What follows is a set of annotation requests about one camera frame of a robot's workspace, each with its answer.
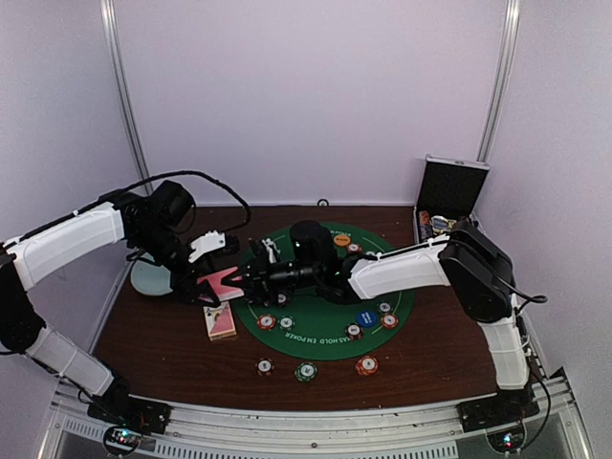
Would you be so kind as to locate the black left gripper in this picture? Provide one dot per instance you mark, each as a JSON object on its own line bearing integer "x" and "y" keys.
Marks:
{"x": 179, "y": 284}

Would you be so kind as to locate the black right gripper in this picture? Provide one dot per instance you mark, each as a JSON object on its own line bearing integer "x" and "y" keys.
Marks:
{"x": 259, "y": 279}

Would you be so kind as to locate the red-backed playing card deck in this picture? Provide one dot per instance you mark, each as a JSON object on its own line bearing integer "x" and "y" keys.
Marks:
{"x": 212, "y": 290}

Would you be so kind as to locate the red black chip stack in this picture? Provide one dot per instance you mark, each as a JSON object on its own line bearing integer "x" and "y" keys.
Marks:
{"x": 264, "y": 367}

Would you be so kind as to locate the green chip stack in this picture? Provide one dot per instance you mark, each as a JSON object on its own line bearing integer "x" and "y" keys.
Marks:
{"x": 305, "y": 371}

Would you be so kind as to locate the orange big blind button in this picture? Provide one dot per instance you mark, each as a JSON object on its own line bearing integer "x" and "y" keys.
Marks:
{"x": 342, "y": 240}

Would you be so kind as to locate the blue small blind button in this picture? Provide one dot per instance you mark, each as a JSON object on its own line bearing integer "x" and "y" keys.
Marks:
{"x": 367, "y": 319}

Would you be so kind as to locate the orange chip stack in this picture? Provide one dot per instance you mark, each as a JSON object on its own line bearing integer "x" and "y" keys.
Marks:
{"x": 367, "y": 366}

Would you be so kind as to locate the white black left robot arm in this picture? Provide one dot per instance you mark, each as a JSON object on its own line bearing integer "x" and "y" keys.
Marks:
{"x": 146, "y": 224}

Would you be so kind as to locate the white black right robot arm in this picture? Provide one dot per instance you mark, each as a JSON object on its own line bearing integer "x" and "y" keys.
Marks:
{"x": 480, "y": 274}

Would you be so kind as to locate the gold playing card box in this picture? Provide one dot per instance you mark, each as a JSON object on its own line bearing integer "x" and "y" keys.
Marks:
{"x": 219, "y": 322}

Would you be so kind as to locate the light blue flower plate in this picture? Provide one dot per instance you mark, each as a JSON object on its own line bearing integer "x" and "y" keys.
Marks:
{"x": 150, "y": 280}

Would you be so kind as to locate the round green poker mat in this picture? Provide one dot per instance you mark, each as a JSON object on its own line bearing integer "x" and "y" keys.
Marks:
{"x": 319, "y": 332}

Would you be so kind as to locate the chips inside case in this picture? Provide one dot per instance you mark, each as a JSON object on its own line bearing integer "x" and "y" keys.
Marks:
{"x": 431, "y": 226}

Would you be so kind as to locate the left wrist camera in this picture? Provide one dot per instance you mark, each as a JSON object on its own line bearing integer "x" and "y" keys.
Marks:
{"x": 215, "y": 243}

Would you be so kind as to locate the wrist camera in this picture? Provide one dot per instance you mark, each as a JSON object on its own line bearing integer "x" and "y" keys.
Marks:
{"x": 312, "y": 243}
{"x": 215, "y": 243}

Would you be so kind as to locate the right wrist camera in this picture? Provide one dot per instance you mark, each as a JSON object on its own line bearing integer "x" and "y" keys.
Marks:
{"x": 312, "y": 243}

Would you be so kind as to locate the left aluminium frame post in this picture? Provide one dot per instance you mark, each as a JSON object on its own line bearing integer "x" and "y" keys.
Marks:
{"x": 112, "y": 36}

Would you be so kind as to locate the aluminium frame post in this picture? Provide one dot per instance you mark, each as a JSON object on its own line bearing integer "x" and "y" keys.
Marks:
{"x": 112, "y": 36}
{"x": 505, "y": 62}

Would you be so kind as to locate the metal front rail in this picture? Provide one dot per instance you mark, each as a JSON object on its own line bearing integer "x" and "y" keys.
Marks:
{"x": 419, "y": 431}

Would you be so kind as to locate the right aluminium frame post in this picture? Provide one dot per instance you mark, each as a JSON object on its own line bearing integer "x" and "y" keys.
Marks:
{"x": 505, "y": 62}

